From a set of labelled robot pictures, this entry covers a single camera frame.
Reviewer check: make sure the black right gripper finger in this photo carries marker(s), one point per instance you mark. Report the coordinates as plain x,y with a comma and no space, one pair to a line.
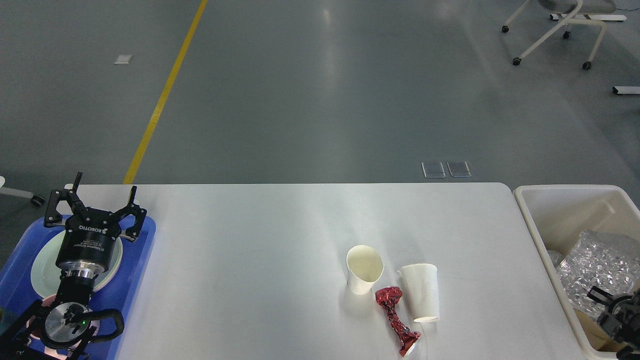
601,296

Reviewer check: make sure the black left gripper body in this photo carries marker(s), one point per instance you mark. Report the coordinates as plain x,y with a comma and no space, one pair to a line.
91,244

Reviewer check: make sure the foil sheet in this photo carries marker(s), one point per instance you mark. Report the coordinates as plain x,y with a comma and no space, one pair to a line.
556,257

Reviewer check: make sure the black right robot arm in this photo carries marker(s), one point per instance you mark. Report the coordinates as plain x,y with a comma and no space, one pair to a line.
632,348

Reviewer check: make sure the white chair leg left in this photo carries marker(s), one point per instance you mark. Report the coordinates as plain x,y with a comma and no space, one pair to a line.
35,199

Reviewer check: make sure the brown paper bag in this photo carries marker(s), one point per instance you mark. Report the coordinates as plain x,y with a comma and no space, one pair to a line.
596,337

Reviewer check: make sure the mint green plate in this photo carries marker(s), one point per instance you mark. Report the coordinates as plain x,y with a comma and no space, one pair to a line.
45,275

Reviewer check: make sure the beige plastic bin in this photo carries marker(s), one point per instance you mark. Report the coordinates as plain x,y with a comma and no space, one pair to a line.
555,215

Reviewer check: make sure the blue plastic tray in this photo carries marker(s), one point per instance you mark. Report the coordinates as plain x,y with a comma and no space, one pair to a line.
17,293

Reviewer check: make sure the white paper cup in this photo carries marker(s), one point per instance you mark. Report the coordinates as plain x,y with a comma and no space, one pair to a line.
364,268
421,287

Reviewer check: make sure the white rolling chair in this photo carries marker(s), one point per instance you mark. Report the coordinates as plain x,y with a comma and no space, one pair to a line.
589,13

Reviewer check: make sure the red foil wrapper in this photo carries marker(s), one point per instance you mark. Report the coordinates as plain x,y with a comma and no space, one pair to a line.
388,298

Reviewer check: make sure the foil tray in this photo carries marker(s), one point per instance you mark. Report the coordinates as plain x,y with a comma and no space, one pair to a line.
608,261

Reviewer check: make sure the white bar on floor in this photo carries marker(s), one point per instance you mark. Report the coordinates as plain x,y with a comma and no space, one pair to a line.
625,90

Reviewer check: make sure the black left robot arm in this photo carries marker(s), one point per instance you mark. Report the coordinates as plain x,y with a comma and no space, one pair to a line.
77,285

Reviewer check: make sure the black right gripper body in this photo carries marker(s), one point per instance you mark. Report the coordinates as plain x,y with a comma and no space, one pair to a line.
620,319

